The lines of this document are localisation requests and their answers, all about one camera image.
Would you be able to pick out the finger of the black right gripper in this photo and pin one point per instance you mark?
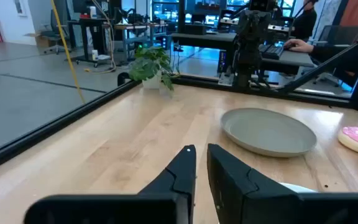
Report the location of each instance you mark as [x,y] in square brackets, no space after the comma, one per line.
[263,37]
[247,37]

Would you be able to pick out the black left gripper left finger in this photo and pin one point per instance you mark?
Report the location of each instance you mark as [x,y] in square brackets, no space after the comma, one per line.
[172,186]

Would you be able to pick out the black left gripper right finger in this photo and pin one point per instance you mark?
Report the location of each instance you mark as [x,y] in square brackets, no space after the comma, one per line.
[235,193]

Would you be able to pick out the large pink iced donut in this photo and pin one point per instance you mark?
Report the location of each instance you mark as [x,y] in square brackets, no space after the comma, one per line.
[348,141]

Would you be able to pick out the person's forearm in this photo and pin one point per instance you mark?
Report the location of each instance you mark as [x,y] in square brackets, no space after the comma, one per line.
[322,51]

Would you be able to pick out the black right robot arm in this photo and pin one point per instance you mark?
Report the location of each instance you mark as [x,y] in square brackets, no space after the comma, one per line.
[244,77]

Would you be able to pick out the black keyboard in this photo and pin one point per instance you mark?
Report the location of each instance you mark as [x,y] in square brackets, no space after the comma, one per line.
[272,52]

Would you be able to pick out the black office desk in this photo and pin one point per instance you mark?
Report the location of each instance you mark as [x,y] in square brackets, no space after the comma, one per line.
[204,39]

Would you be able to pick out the person's hand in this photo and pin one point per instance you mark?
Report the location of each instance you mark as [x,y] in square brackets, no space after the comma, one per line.
[300,46]

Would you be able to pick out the person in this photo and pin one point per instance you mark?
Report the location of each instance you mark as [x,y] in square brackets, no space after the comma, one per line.
[304,21]

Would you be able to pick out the white ceramic plate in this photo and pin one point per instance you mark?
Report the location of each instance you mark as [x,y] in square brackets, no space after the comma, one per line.
[297,188]

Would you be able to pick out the grey ceramic plate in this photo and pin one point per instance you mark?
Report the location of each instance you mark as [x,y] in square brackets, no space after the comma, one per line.
[269,133]

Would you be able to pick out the green potted plant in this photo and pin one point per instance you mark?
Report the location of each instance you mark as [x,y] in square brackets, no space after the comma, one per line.
[148,65]

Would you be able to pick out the small wooden workbench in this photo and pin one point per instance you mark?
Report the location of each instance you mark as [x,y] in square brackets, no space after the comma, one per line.
[135,27]

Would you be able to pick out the white plant pot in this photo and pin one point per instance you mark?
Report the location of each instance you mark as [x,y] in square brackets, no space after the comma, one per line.
[152,83]

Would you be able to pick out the white bottle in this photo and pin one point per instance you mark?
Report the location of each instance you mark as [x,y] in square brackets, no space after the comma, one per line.
[94,55]

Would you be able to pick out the black rolling equipment table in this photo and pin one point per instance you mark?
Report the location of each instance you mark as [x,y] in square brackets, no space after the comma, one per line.
[89,23]

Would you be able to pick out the cardboard box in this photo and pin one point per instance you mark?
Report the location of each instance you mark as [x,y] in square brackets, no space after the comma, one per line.
[40,40]

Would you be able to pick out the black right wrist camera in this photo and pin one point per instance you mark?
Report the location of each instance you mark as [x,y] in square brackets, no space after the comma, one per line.
[261,6]

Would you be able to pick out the black frame corner bracket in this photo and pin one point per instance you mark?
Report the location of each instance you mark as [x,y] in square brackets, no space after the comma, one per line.
[120,77]

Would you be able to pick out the black aluminium table frame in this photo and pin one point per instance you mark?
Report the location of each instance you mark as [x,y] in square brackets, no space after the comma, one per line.
[42,132]

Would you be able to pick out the framed wall picture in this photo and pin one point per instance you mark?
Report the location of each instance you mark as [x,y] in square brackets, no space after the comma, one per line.
[20,7]

